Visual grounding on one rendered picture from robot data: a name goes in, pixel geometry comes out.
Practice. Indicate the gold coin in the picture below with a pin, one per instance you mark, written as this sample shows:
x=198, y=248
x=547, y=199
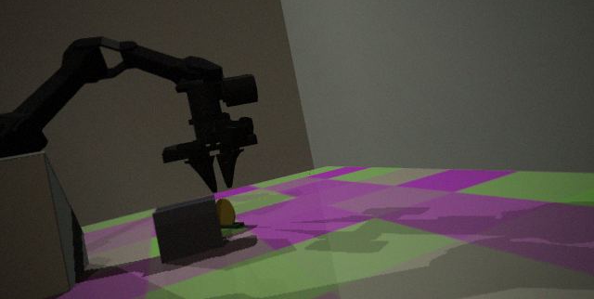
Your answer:
x=225, y=211

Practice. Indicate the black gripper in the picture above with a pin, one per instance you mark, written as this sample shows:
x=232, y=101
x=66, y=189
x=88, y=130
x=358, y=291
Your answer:
x=198, y=154

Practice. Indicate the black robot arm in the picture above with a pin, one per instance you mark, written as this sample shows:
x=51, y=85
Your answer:
x=83, y=63

